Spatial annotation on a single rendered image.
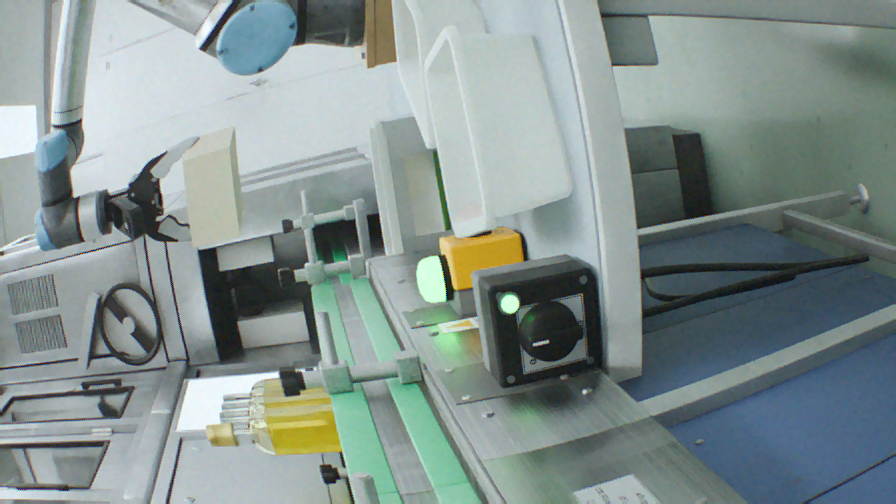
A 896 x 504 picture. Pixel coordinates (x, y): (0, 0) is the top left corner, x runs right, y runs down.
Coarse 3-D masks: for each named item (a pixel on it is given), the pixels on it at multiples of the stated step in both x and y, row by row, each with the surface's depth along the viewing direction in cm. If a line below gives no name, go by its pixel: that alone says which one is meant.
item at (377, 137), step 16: (368, 128) 175; (384, 128) 162; (384, 144) 161; (384, 160) 160; (384, 176) 161; (384, 192) 161; (384, 208) 178; (384, 224) 178; (384, 240) 179; (400, 240) 163
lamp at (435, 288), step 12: (420, 264) 116; (432, 264) 115; (444, 264) 115; (420, 276) 115; (432, 276) 115; (444, 276) 115; (420, 288) 116; (432, 288) 115; (444, 288) 115; (432, 300) 116; (444, 300) 116
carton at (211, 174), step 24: (216, 144) 137; (192, 168) 133; (216, 168) 133; (192, 192) 134; (216, 192) 134; (240, 192) 149; (192, 216) 135; (216, 216) 135; (240, 216) 143; (192, 240) 136; (216, 240) 136
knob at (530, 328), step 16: (544, 304) 85; (560, 304) 85; (528, 320) 84; (544, 320) 83; (560, 320) 84; (576, 320) 84; (528, 336) 83; (544, 336) 82; (560, 336) 82; (576, 336) 83; (528, 352) 85; (544, 352) 84; (560, 352) 84
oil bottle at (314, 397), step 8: (304, 392) 141; (312, 392) 141; (320, 392) 140; (256, 400) 138; (264, 400) 138; (272, 400) 138; (280, 400) 137; (288, 400) 137; (296, 400) 137; (304, 400) 137; (312, 400) 137; (320, 400) 137; (328, 400) 137; (256, 408) 136; (264, 408) 136
